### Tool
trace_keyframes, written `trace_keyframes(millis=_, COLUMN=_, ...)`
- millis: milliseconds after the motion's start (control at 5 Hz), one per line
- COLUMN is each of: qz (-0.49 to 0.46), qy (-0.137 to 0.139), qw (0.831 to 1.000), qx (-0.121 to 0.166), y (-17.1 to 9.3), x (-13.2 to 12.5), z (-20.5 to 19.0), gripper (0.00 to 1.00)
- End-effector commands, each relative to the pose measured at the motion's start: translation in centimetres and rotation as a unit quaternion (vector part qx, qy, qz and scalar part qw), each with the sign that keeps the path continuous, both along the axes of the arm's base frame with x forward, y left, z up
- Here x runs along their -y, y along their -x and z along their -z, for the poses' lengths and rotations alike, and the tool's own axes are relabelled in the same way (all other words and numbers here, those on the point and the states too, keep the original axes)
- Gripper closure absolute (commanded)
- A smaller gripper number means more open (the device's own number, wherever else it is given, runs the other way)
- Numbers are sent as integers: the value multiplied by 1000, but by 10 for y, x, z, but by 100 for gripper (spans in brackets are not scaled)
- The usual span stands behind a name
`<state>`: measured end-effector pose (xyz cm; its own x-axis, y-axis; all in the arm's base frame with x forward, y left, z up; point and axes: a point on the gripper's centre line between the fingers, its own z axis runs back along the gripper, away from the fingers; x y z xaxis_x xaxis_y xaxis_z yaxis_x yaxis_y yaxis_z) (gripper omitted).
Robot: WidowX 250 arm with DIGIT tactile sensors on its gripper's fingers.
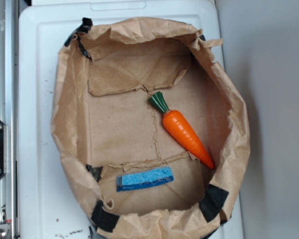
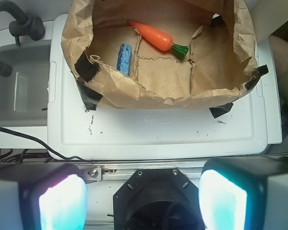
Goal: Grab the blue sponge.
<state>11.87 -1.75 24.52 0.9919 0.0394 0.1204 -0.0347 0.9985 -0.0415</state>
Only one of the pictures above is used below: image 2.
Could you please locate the aluminium rail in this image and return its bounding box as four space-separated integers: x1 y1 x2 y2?
76 159 207 184

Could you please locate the black cable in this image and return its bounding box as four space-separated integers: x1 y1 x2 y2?
0 124 92 163

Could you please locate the black octagonal mount plate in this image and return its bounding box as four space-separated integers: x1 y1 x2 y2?
113 171 205 230

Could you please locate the white plastic bin lid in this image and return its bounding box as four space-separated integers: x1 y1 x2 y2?
47 14 282 161

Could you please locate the black faucet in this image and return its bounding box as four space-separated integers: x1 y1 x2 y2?
0 0 45 77

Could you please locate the blue sponge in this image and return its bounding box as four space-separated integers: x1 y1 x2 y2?
117 44 132 76

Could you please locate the orange plastic toy carrot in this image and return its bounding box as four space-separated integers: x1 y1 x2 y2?
127 20 189 59

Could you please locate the grey sink basin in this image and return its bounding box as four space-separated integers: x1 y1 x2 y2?
0 40 51 127

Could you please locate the brown paper bag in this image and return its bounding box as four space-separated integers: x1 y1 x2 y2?
61 0 267 109

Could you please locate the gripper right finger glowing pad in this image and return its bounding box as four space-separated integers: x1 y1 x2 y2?
199 157 288 230

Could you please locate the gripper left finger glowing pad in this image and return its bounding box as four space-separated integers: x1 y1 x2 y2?
0 163 88 230

